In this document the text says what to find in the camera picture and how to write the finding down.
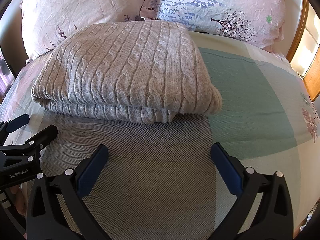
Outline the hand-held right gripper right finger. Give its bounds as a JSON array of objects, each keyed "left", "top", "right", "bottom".
[{"left": 210, "top": 142, "right": 294, "bottom": 240}]

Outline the pink floral pillow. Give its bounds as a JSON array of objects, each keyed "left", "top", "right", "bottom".
[{"left": 20, "top": 0, "right": 156, "bottom": 61}]

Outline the pink pillow with blue flowers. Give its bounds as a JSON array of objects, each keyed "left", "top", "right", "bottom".
[{"left": 139, "top": 0, "right": 297, "bottom": 53}]

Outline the person's left hand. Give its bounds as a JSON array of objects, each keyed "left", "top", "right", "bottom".
[{"left": 10, "top": 185, "right": 27, "bottom": 217}]

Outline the beige cable knit sweater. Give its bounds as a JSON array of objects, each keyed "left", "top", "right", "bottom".
[{"left": 31, "top": 21, "right": 223, "bottom": 126}]

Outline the wooden headboard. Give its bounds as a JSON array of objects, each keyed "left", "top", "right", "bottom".
[{"left": 286, "top": 0, "right": 320, "bottom": 101}]

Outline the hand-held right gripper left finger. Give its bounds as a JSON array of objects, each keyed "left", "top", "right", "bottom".
[{"left": 26, "top": 144, "right": 111, "bottom": 240}]

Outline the plaid bed blanket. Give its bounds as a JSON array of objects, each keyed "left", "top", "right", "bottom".
[{"left": 0, "top": 31, "right": 314, "bottom": 240}]

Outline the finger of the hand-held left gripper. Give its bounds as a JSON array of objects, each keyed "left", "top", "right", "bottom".
[
  {"left": 0, "top": 113, "right": 30, "bottom": 143},
  {"left": 0, "top": 124, "right": 59, "bottom": 164}
]

